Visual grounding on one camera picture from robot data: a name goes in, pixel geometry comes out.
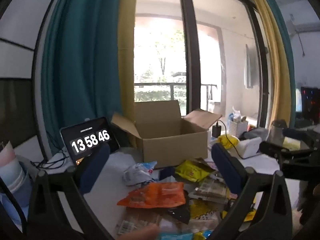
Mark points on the white plastic basket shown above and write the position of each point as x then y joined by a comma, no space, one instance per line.
237,128

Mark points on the computer with red lights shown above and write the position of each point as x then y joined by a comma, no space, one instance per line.
310,102

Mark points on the white blue crumpled snack packet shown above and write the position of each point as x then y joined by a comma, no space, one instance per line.
140,173

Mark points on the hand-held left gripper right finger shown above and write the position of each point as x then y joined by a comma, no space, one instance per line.
225,166

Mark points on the orange snack packet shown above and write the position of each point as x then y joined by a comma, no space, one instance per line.
155,193

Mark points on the grey metal jar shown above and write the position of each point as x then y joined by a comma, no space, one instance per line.
277,130

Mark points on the person's right hand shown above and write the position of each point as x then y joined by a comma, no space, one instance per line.
310,202

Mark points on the yellow curtain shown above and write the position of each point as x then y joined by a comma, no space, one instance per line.
275,67
126,42

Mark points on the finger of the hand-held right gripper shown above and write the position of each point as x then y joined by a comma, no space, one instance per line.
297,167
272,148

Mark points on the black charger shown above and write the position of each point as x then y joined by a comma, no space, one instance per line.
216,130

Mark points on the black balcony railing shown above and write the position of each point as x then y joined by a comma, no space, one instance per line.
172,92

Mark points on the clear plastic bag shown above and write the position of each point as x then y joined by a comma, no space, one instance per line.
236,113

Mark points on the yellow black snack packet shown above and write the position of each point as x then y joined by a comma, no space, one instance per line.
250,213

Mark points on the cardboard box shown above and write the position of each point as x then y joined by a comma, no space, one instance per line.
175,147

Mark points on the white box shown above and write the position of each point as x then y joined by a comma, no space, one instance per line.
250,148

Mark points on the white air conditioner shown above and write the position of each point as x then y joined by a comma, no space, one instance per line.
305,27

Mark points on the grey cloth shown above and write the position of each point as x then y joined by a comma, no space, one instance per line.
255,133

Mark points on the dark sliding door post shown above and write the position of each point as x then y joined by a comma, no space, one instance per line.
260,67
191,42

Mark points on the yellow plastic bag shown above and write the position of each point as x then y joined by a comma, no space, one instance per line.
225,140

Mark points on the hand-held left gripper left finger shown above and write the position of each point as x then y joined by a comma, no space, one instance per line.
96,166

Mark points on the black tablet with clock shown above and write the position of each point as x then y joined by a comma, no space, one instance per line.
90,140

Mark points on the clear bread packet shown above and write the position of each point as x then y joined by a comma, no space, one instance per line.
140,220

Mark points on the white hanging cloth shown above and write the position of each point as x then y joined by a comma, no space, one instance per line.
248,67

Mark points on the dark blue snack packet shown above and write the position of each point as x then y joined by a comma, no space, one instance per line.
167,173

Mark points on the dark hanging cloth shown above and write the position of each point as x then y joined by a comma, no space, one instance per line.
255,65

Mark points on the clear biscuit packet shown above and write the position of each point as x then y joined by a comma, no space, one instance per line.
212,190

